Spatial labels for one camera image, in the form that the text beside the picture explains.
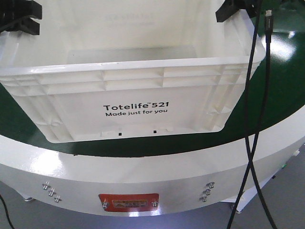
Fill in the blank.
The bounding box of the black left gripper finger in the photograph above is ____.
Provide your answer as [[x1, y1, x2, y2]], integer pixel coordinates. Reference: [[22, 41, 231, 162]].
[[0, 0, 42, 20], [0, 19, 40, 35]]

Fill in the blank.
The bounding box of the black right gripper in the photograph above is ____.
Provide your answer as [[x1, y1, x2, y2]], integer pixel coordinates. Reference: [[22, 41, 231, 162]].
[[215, 0, 263, 22]]

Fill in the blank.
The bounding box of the white plastic Totelife tote box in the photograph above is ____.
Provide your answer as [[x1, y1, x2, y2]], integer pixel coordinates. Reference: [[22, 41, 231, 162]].
[[0, 0, 254, 143]]

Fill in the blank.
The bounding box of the red warning plate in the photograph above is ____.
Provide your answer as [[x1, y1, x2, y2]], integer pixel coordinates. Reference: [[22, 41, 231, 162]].
[[98, 193, 159, 212]]

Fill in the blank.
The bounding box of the black cable right inner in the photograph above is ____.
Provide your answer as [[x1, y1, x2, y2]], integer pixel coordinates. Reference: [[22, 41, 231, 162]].
[[226, 0, 264, 229]]

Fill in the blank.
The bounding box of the black usb cable right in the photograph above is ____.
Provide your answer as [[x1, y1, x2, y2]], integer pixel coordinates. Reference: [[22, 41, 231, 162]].
[[244, 9, 278, 229]]

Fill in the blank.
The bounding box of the black cable left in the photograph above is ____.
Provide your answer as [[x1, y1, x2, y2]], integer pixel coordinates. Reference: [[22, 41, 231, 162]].
[[0, 194, 14, 229]]

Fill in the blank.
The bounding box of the white round conveyor frame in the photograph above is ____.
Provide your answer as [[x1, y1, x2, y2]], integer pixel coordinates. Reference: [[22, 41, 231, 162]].
[[0, 104, 305, 219]]

